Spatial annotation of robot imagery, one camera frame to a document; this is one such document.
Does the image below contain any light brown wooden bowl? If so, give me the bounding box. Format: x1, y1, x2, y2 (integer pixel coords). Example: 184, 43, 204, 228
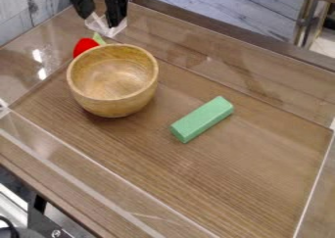
66, 44, 158, 118

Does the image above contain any green rectangular foam stick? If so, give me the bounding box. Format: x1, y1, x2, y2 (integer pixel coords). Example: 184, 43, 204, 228
169, 96, 234, 143

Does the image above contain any red plush strawberry toy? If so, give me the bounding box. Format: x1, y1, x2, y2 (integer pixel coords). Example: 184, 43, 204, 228
72, 32, 105, 57

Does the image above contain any metal table leg background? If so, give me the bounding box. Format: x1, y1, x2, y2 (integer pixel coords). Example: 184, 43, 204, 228
293, 0, 330, 49

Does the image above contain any black table leg bracket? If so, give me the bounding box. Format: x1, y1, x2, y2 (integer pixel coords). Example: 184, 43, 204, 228
28, 194, 73, 238

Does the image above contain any black cable on floor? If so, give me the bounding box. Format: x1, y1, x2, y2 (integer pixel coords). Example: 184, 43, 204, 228
0, 215, 21, 238

